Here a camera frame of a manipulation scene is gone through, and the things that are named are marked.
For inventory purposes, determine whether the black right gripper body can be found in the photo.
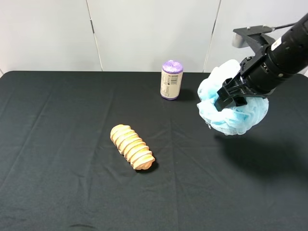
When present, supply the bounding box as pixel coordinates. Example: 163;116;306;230
222;56;255;96

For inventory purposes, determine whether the black tablecloth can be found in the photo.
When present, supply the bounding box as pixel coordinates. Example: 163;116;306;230
0;71;308;231

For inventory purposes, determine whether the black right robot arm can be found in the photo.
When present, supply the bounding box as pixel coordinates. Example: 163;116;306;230
214;15;308;111

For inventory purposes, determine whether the black cable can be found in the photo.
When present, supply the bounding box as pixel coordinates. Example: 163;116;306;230
271;22;296;31

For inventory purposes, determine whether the light blue bath loofah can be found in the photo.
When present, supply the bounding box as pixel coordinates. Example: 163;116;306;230
197;59;269;135

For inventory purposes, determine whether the purple capped cylindrical roll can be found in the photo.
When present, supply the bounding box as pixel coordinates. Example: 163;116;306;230
160;60;183;100

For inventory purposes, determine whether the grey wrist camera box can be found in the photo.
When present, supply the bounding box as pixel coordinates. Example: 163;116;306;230
232;25;275;53

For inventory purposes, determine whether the sliced bread loaf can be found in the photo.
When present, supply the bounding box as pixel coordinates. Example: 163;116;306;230
110;124;155;170

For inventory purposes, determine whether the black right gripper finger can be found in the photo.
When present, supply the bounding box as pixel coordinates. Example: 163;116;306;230
233;96;247;107
214;87;233;112

